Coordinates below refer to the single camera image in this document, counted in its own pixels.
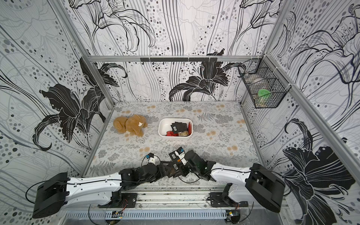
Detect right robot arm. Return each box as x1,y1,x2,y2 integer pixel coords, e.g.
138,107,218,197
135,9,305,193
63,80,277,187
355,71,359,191
169,147,286,213

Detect black wire basket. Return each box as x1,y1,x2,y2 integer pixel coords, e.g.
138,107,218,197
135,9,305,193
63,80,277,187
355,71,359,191
238,56,287,109

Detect white plastic storage box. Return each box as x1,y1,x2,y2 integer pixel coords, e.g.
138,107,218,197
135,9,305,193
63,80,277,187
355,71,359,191
158,118,193,140

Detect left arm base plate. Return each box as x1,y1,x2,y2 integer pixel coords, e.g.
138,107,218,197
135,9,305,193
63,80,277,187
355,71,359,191
98,191,137,209

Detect green lid in basket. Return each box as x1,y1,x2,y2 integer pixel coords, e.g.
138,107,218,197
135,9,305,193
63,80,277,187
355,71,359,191
258,89,272,98

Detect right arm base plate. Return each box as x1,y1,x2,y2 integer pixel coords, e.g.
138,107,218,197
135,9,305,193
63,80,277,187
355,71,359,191
207,192,249,209

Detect aluminium corner frame post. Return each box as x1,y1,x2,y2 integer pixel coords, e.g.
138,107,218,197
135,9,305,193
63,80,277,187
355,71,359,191
48,1,115,109

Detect red foil tea bag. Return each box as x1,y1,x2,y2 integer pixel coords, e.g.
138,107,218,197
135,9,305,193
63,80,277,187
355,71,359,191
166,131,179,137

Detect black bar on rail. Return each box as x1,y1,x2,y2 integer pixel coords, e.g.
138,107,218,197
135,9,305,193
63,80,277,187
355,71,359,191
140,57,218,62

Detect white perforated cable duct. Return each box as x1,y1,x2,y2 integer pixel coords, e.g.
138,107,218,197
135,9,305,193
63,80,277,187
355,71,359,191
65,210,227,220

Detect brown plush dog toy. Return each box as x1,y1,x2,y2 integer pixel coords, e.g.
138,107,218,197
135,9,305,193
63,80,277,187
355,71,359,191
113,114,148,137

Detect black tea bag sachet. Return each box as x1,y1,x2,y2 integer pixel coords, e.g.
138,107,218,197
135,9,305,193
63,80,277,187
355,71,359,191
171,122,188,134

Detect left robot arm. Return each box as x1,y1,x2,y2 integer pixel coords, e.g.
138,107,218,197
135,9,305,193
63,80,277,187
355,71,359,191
32,163,171,218

